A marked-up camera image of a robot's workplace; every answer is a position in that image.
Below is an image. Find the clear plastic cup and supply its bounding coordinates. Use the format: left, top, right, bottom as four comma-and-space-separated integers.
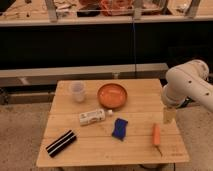
69, 81, 86, 103

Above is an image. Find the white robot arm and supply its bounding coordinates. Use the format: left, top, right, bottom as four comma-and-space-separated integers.
161, 60, 213, 124

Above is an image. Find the black striped box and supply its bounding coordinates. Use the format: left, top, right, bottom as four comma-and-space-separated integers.
46, 130, 77, 157

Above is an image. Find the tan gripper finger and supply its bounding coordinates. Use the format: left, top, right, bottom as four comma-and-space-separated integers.
163, 107, 176, 124

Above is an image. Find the white plastic bottle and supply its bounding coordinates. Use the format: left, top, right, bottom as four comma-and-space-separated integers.
79, 109, 114, 126

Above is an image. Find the wooden table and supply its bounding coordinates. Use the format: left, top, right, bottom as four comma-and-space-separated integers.
37, 79, 189, 167

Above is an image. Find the orange carrot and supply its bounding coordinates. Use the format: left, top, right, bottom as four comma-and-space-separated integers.
152, 123, 163, 156

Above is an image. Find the orange ceramic bowl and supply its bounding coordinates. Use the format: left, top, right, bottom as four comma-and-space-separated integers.
97, 83, 128, 109

